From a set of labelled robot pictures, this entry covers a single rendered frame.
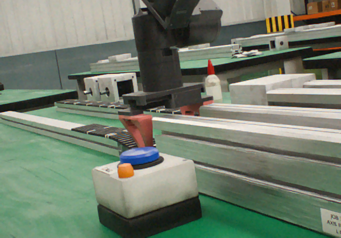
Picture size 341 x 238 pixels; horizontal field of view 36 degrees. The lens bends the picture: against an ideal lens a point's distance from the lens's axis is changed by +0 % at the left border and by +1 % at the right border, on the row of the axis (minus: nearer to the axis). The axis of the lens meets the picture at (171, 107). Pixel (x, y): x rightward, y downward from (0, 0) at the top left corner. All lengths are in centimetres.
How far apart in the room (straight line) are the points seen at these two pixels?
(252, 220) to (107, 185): 14
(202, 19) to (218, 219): 32
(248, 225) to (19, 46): 1149
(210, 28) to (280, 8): 799
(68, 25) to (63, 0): 57
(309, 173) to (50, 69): 1168
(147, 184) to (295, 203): 13
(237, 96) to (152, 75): 18
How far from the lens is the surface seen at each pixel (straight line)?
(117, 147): 88
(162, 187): 49
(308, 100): 70
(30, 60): 1194
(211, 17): 74
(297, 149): 45
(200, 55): 418
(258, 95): 78
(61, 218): 61
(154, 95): 68
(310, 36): 532
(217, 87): 130
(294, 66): 362
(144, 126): 68
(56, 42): 1218
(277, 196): 49
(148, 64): 70
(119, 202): 49
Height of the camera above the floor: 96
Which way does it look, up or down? 7 degrees down
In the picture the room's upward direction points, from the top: 9 degrees counter-clockwise
